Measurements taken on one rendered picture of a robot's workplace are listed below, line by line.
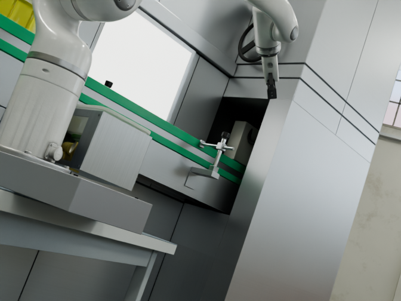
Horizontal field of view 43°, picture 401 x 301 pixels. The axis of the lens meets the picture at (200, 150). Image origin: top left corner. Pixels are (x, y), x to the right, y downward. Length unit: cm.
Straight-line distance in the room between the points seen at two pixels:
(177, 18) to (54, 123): 113
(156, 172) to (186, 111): 43
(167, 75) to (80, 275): 81
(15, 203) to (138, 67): 110
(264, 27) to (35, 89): 90
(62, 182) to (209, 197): 116
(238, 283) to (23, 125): 116
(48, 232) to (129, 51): 95
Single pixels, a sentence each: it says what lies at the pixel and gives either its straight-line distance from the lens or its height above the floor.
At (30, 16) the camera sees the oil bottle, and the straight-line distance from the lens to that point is 153.
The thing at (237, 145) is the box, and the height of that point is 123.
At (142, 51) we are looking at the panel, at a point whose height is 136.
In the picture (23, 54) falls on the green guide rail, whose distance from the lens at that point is 140.
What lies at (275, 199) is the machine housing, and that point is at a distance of 197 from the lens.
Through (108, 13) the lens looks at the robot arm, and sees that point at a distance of 102.
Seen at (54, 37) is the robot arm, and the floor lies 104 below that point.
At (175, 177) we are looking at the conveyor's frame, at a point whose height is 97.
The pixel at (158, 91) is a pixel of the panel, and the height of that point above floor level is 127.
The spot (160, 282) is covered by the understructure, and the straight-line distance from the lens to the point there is 212.
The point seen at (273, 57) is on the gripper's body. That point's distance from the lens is 173.
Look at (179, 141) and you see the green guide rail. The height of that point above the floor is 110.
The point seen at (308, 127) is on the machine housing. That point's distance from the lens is 208.
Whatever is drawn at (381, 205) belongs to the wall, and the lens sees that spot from 1081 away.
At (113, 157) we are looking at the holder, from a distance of 130.
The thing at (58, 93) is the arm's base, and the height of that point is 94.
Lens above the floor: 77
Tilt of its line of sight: 10 degrees up
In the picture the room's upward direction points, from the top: 20 degrees clockwise
